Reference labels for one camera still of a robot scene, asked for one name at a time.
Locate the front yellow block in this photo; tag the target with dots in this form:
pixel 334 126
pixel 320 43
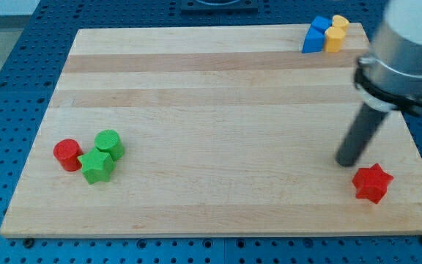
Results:
pixel 334 39

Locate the red cylinder block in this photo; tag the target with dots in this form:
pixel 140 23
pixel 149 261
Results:
pixel 66 152

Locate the yellow block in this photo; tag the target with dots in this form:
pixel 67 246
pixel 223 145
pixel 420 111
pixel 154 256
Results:
pixel 339 21
pixel 334 39

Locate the rear yellow block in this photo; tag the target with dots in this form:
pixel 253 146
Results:
pixel 339 21

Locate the red star block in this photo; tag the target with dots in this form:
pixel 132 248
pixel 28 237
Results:
pixel 372 183

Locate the green star block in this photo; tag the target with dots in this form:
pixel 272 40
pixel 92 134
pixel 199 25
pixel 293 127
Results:
pixel 96 166

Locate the blue block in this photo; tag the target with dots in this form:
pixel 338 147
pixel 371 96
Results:
pixel 321 24
pixel 313 42

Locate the wooden board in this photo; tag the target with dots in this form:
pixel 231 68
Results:
pixel 229 131

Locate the front blue block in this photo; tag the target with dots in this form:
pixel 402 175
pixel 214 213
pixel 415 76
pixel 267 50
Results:
pixel 313 42

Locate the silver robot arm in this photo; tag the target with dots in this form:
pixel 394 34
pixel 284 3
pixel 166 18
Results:
pixel 389 75

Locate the green cylinder block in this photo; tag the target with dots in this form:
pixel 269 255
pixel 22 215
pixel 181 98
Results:
pixel 108 141

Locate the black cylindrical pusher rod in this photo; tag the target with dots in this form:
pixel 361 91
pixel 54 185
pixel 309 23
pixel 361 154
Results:
pixel 360 133

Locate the rear blue block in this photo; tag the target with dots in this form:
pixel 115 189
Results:
pixel 321 24

